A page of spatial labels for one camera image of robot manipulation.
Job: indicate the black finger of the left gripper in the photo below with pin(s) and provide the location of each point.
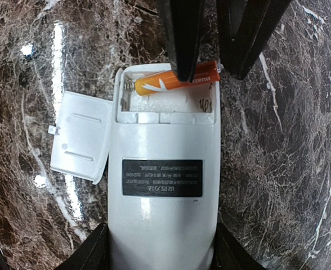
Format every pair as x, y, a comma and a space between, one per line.
244, 28
182, 20

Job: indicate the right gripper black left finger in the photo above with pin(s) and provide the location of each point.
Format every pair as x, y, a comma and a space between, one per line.
93, 253

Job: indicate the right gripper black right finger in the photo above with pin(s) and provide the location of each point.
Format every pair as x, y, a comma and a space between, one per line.
229, 254

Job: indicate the orange battery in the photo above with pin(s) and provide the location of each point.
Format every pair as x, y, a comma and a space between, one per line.
165, 81

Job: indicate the white remote control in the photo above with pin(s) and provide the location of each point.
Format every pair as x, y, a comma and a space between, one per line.
163, 174

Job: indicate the white battery cover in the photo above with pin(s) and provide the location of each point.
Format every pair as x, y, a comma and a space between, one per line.
81, 136

